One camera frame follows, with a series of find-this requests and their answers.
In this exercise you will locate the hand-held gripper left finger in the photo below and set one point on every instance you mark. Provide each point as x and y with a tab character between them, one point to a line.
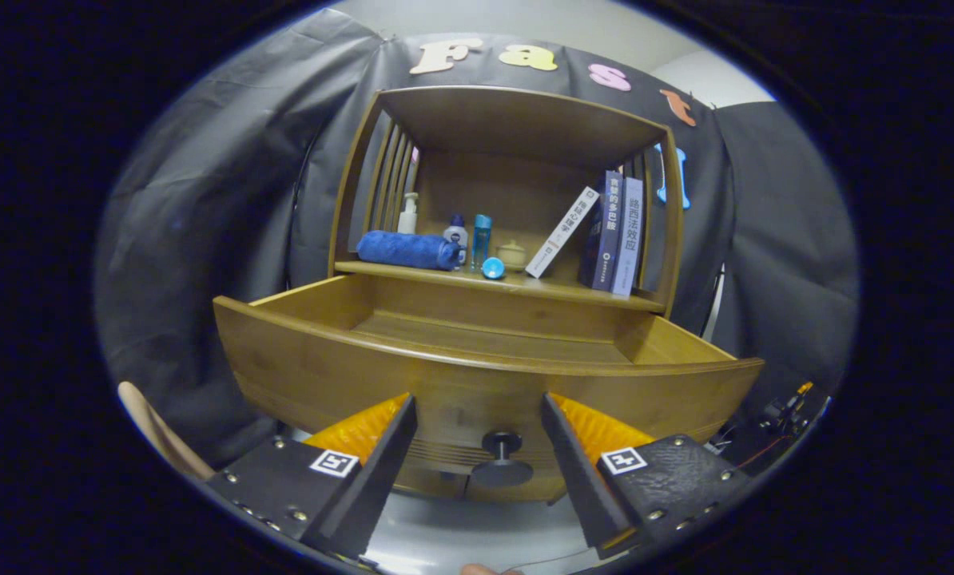
365	495

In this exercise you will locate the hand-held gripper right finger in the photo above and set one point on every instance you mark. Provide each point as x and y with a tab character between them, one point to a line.
585	479

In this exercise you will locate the wooden drawer with black knob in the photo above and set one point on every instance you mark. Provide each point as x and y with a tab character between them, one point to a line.
461	383

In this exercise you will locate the light blue tube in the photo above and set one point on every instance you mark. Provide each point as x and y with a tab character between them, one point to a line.
493	268

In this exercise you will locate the wooden countertop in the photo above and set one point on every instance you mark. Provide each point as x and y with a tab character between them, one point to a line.
565	285

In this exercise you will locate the wooden cabinet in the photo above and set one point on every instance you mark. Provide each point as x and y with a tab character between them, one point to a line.
509	120

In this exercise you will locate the beige lidded teacup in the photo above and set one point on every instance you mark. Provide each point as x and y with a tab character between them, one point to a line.
512	255

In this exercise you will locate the pale lilac book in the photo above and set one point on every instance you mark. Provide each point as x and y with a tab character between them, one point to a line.
629	235

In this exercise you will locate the dark blue book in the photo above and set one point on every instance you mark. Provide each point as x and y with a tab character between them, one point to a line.
605	231

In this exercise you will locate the white book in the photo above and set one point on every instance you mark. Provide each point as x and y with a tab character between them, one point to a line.
563	231

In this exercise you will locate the blue folded towel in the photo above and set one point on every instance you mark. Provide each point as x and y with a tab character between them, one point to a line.
405	249

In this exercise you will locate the clear blue bottle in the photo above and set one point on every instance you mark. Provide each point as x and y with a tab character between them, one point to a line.
482	235

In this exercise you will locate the white bottle with blue cap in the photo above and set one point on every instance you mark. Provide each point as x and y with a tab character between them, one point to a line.
456	235

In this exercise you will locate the white pump bottle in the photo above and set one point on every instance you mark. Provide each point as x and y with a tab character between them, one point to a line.
407	220

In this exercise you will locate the black backdrop cloth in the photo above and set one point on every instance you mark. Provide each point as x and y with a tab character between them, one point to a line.
205	200

